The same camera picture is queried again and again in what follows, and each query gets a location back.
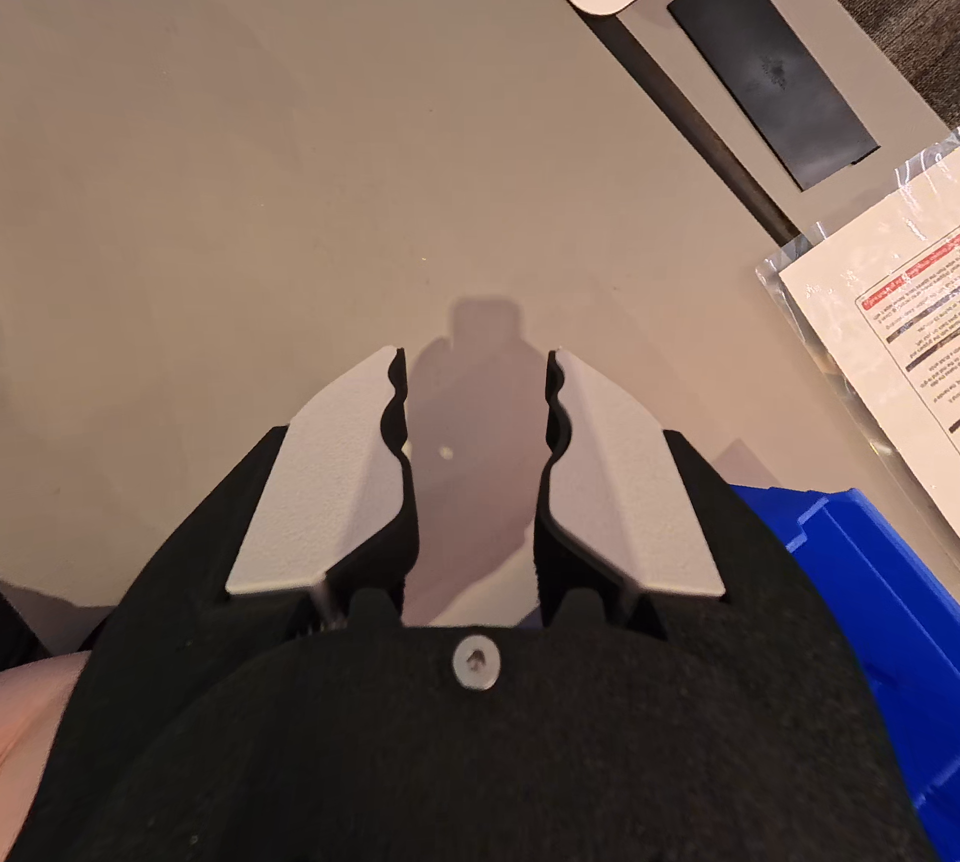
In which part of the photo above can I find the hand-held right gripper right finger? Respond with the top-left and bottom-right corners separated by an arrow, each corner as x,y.
533,348 -> 728,625

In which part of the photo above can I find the blue plastic bin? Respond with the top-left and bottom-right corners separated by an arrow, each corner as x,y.
731,486 -> 960,862

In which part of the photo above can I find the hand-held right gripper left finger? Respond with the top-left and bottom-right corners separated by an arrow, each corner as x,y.
223,346 -> 420,627

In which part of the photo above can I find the black desk cable flap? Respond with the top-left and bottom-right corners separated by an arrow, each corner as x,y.
667,0 -> 880,192

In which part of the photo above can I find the laminated printed paper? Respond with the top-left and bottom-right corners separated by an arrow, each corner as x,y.
756,127 -> 960,527

